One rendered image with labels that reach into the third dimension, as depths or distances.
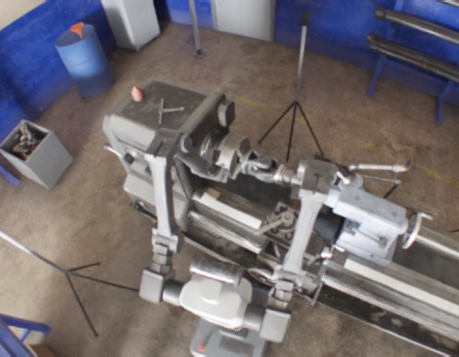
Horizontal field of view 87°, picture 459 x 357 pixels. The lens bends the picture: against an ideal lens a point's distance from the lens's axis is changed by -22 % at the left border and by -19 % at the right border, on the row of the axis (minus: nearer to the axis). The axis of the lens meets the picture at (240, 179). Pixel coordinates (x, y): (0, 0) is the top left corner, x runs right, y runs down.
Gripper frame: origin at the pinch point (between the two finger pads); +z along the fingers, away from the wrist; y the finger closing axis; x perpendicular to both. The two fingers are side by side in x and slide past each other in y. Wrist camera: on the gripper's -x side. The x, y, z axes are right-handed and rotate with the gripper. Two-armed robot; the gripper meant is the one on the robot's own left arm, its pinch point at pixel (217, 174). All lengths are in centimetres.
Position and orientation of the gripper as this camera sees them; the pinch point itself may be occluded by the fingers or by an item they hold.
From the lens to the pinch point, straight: 150.9
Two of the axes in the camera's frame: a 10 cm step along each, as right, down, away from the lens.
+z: 1.8, 0.7, 9.8
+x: -2.3, 9.7, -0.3
